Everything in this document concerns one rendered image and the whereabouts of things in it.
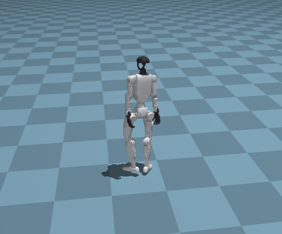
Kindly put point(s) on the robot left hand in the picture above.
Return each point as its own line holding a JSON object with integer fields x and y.
{"x": 129, "y": 120}

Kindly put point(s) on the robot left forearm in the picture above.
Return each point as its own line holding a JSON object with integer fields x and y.
{"x": 128, "y": 104}

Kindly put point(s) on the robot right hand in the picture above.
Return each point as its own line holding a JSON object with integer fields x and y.
{"x": 157, "y": 117}

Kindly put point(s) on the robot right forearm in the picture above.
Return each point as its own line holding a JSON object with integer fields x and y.
{"x": 155, "y": 103}

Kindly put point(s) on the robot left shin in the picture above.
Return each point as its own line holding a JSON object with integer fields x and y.
{"x": 131, "y": 151}

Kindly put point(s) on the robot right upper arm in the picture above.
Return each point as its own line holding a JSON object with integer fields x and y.
{"x": 154, "y": 86}

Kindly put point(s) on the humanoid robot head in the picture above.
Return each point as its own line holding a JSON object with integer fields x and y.
{"x": 143, "y": 60}

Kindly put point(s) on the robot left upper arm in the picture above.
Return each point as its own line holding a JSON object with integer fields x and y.
{"x": 130, "y": 81}

